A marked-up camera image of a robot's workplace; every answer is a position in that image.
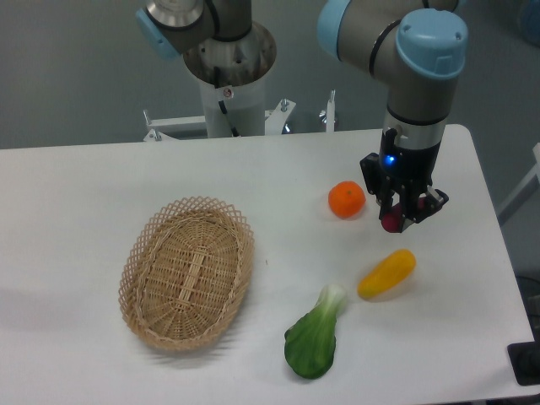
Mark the white metal base frame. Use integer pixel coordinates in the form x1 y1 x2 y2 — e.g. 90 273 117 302
143 89 338 142

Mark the white frame at right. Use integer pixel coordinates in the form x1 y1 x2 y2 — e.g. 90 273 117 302
496 143 539 226

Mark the green bok choy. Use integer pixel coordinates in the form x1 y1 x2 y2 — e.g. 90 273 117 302
283 284 348 380

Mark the purple red sweet potato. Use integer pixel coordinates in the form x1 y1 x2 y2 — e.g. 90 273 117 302
381 203 415 233

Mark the orange tangerine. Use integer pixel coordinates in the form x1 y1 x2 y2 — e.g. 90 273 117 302
327 181 366 219

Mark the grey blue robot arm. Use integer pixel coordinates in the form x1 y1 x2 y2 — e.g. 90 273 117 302
136 1 468 233

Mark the yellow mango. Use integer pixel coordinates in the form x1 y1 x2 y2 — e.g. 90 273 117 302
357 249 417 300

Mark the black box at table edge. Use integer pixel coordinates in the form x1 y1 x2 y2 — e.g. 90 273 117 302
507 342 539 386

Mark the woven wicker basket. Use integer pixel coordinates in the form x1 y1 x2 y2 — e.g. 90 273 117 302
119 197 255 351

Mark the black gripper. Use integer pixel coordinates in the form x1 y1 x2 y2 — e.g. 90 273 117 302
359 128 449 232

